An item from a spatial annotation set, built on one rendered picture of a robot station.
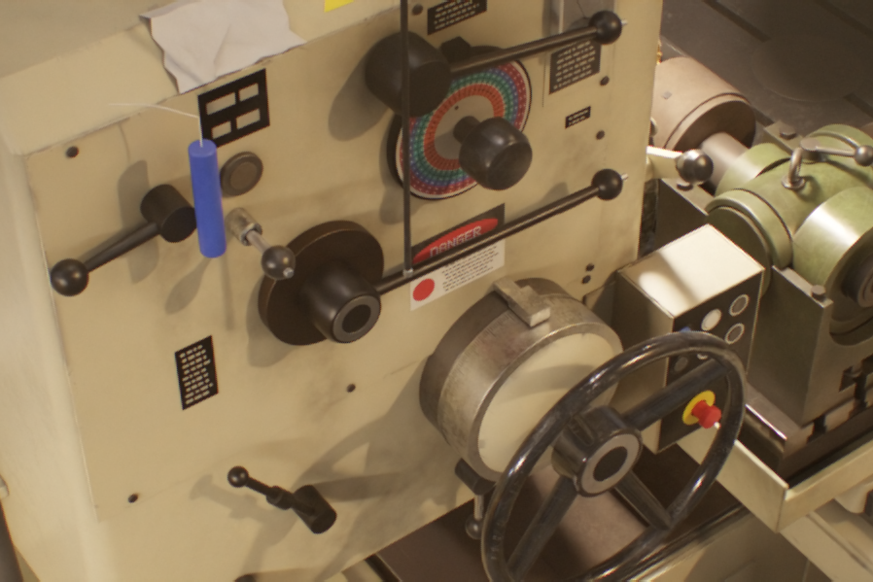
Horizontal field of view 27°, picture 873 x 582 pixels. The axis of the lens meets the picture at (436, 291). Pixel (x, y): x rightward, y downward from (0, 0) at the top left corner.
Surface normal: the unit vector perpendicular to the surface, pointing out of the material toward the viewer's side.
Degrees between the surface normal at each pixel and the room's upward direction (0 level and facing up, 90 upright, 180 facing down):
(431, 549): 0
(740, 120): 90
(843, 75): 0
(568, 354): 60
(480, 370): 46
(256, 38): 70
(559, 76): 90
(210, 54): 29
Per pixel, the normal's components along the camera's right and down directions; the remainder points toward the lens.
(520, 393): 0.26, 0.31
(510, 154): 0.51, 0.32
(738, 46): 0.00, -0.73
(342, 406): 0.58, 0.55
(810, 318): -0.81, 0.40
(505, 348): -0.37, -0.47
